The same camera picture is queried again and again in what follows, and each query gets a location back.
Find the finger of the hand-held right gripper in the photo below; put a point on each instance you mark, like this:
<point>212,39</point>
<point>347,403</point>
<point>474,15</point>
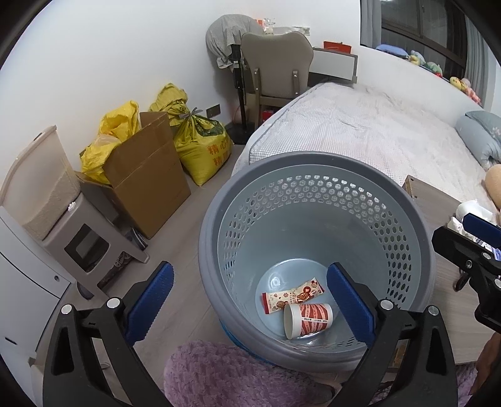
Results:
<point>458,246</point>
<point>479,227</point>

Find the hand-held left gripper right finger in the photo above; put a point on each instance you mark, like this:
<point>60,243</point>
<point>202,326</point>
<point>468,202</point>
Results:
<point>350,305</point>

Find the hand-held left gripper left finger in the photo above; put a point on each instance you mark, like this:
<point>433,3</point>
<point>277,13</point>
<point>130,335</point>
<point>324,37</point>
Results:
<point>150,301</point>

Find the white tissue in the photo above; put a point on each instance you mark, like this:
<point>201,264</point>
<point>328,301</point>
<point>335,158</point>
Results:
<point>475,207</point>

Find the grey perforated plastic wastebasket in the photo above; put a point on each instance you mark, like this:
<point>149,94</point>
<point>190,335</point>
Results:
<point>207,254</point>

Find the person's right forearm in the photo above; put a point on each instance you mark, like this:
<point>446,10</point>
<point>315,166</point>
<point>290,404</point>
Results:
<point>489,360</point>

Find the red striped paper cup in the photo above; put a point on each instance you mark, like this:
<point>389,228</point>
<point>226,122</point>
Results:
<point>313,317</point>

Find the wooden table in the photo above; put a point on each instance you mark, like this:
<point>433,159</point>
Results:
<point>454,328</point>

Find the beige plush bear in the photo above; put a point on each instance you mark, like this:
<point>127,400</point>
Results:
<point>495,180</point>

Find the dark patterned object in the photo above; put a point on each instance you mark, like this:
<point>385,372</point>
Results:
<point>119,261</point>

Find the red and white snack wrapper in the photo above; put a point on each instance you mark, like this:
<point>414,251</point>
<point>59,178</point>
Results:
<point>289,295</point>

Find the blue-grey duvet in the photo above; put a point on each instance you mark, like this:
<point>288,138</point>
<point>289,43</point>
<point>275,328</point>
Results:
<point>481,133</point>

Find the purple fluffy cloth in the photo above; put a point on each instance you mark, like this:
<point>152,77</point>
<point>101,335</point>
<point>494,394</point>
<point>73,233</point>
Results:
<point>219,375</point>

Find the beige plastic stool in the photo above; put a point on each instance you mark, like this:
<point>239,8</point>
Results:
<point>82,219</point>

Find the brown cardboard box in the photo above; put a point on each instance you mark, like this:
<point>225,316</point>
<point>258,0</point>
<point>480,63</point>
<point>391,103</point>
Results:
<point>148,184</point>

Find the white cabinet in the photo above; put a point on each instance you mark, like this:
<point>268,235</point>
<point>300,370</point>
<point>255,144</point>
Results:
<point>23,293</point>

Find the pink plush toy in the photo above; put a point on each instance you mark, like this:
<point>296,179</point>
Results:
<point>471,90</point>

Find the bed with white cover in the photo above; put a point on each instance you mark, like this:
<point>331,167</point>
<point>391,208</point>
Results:
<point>372,133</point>

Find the yellow plush toy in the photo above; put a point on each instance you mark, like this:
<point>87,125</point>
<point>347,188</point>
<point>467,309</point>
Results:
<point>455,81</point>

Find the translucent beige rice container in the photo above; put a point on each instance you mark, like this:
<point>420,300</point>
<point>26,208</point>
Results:
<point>43,195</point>

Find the large printed yellow sack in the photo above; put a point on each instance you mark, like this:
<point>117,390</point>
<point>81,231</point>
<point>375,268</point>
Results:
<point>203,148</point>

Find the green plush toy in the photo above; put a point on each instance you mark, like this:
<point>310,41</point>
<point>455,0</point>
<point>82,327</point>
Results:
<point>433,68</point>

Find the grey sheer curtain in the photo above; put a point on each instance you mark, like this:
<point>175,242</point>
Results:
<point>477,54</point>

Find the yellow-green plush toy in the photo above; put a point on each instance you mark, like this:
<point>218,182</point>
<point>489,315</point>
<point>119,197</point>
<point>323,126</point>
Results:
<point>416,57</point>

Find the yellow plastic bag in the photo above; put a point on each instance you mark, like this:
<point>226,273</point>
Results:
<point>117,121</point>

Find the blue plush toy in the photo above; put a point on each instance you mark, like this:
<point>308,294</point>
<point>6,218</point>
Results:
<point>389,49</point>

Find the tied yellow woven sack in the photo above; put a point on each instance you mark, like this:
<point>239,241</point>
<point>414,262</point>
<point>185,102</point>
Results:
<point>168,101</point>

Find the small red box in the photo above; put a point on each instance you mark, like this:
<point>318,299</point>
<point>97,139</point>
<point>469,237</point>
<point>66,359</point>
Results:
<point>267,116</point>

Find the dark window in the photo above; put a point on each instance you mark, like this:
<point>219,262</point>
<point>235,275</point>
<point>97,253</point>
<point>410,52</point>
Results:
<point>411,19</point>

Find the white and grey desk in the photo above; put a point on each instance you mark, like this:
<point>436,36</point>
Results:
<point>332,62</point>

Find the black fan stand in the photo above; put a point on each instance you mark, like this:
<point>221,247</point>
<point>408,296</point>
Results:
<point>239,94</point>

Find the red gift box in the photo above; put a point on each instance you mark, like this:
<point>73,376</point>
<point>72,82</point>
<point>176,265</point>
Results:
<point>337,47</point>

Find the beige upholstered chair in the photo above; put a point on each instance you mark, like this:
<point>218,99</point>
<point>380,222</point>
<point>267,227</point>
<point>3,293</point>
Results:
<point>274,66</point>

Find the white flat packet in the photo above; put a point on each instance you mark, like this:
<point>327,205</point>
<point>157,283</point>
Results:
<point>295,29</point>

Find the grey cloth fan cover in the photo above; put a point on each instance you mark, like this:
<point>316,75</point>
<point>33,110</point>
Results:
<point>223,35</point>

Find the clear snack bag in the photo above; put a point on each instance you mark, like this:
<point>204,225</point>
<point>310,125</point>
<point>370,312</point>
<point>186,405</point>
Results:
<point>267,25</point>

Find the dark wall outlet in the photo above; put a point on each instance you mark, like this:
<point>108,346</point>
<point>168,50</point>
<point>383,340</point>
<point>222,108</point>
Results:
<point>213,110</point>

